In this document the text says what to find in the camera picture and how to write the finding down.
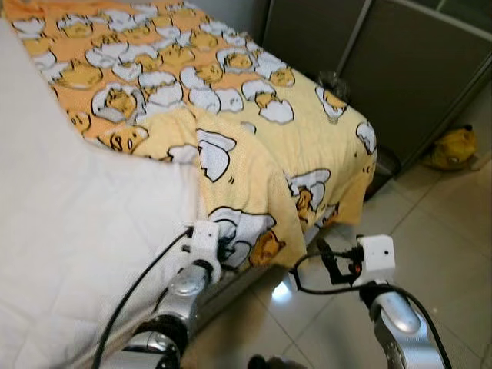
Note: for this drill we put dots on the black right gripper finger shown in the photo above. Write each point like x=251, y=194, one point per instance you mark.
x=327, y=257

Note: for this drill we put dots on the black round bin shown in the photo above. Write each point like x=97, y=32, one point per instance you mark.
x=387, y=171

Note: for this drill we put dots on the dark robot foot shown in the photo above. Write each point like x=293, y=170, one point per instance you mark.
x=277, y=363

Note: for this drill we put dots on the white quilted bed sheet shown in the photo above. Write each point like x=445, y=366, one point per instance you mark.
x=77, y=231

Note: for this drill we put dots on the yellow plush toy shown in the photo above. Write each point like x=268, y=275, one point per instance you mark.
x=453, y=147

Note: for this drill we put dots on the yellow cartoon print blanket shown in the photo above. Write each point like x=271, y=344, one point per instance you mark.
x=231, y=77

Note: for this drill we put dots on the dark grey wardrobe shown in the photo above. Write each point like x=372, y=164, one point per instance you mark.
x=400, y=69

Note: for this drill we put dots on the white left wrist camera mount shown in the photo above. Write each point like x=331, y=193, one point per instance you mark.
x=204, y=240

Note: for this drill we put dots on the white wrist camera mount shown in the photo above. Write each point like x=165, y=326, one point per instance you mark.
x=377, y=254
x=204, y=240

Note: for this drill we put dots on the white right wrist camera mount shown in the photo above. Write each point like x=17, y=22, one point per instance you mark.
x=377, y=254

